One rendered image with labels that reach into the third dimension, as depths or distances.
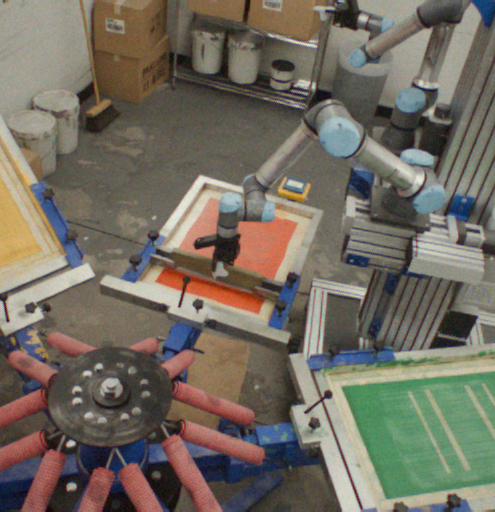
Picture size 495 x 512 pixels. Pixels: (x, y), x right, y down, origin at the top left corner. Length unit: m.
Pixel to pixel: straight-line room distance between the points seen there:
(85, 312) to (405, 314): 1.72
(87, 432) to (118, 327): 2.01
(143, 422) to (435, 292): 1.74
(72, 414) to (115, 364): 0.17
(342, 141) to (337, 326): 1.59
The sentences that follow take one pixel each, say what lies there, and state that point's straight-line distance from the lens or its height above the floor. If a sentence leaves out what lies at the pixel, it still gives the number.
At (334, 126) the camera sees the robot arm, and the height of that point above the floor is 1.68.
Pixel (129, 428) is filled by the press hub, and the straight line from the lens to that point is 1.57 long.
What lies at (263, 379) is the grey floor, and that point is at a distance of 3.37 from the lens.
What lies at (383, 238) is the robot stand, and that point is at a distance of 2.51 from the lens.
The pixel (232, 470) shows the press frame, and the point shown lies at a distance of 1.87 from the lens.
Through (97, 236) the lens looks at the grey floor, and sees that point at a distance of 4.11.
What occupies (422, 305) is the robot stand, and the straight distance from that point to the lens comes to 3.00.
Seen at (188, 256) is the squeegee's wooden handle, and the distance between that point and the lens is 2.37.
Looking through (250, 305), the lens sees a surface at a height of 0.96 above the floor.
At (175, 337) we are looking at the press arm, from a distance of 2.10.
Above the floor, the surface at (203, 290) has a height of 0.96.
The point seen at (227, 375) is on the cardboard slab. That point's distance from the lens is 3.33.
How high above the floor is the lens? 2.61
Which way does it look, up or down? 40 degrees down
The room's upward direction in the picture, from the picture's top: 9 degrees clockwise
